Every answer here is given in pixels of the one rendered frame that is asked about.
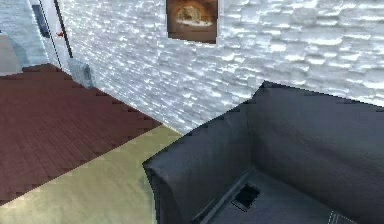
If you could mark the small black flat object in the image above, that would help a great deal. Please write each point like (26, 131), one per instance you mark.
(246, 196)

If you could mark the dark grey sofa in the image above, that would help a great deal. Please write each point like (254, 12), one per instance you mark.
(300, 140)

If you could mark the white room door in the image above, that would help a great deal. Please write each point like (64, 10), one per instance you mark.
(50, 30)

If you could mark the brown framed wall picture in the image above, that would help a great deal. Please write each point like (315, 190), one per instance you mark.
(192, 20)

